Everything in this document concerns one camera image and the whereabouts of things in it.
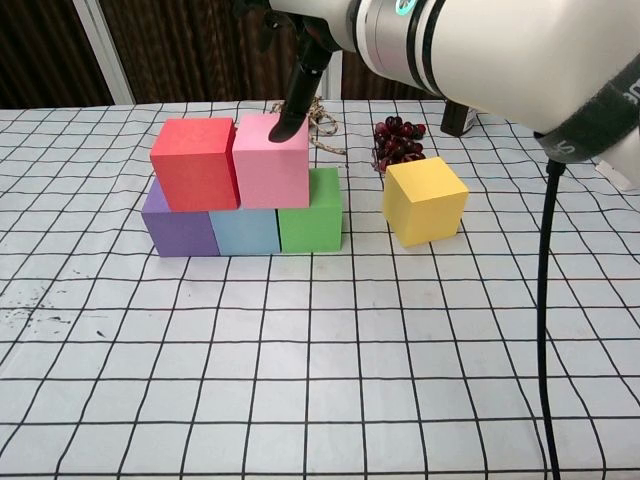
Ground green foam cube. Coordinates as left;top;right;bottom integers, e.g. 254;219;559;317
277;167;344;254

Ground pink foam cube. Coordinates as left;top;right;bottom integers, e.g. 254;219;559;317
231;112;311;210

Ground white partition post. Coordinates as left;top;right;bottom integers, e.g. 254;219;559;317
318;52;344;101
73;0;136;106

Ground yellow foam cube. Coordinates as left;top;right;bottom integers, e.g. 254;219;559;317
382;156;470;249

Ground dark brown curtain panel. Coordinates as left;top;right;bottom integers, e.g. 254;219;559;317
97;0;302;105
0;0;112;110
341;49;447;101

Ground purple foam cube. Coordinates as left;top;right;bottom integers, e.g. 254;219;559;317
141;177;222;258

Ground light blue foam cube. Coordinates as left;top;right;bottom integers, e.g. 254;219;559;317
208;207;282;256

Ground braided rope bundle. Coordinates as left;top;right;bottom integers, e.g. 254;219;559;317
269;95;348;156

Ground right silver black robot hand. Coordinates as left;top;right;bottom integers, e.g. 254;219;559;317
234;0;359;144

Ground white black checkered tablecloth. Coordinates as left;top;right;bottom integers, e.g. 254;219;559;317
0;97;640;480

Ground dark red grape bunch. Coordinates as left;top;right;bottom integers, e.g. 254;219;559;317
370;115;428;175

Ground red foam cube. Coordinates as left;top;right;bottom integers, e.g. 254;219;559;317
149;117;240;212

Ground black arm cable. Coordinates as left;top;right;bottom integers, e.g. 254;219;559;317
535;158;567;480

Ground dark bottle white cap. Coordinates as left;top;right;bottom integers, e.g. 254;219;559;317
440;101;480;138

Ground white cardboard box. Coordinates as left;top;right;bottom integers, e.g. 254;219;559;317
594;160;635;191

